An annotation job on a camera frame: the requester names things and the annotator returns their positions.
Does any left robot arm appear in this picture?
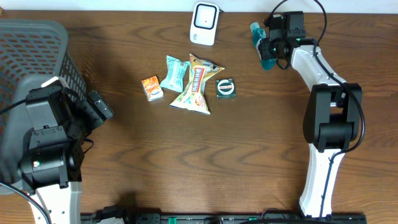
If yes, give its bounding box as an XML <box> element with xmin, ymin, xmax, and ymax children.
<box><xmin>19</xmin><ymin>86</ymin><xmax>113</xmax><ymax>223</ymax></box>

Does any grey plastic mesh basket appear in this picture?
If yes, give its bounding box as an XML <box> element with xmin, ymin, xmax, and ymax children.
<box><xmin>1</xmin><ymin>19</ymin><xmax>87</xmax><ymax>189</ymax></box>

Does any yellow snack bag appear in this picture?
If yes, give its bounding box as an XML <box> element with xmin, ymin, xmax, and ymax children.
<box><xmin>170</xmin><ymin>54</ymin><xmax>225</xmax><ymax>115</ymax></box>

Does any small green round-logo box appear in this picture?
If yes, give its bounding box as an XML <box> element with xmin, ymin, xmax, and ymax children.
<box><xmin>216</xmin><ymin>78</ymin><xmax>236</xmax><ymax>99</ymax></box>

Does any white barcode scanner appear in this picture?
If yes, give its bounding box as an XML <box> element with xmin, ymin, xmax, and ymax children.
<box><xmin>190</xmin><ymin>2</ymin><xmax>220</xmax><ymax>46</ymax></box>

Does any small orange packet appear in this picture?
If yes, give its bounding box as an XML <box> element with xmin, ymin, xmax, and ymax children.
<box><xmin>141</xmin><ymin>76</ymin><xmax>164</xmax><ymax>101</ymax></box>

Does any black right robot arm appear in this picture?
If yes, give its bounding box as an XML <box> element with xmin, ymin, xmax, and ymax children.
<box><xmin>257</xmin><ymin>29</ymin><xmax>365</xmax><ymax>218</ymax></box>

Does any teal snack pack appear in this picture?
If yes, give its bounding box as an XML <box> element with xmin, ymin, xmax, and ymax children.
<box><xmin>160</xmin><ymin>55</ymin><xmax>190</xmax><ymax>93</ymax></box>

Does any blue mouthwash bottle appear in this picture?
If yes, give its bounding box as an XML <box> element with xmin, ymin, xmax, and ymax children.
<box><xmin>250</xmin><ymin>22</ymin><xmax>275</xmax><ymax>70</ymax></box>

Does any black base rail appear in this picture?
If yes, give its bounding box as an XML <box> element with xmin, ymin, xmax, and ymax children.
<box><xmin>81</xmin><ymin>211</ymin><xmax>367</xmax><ymax>224</ymax></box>

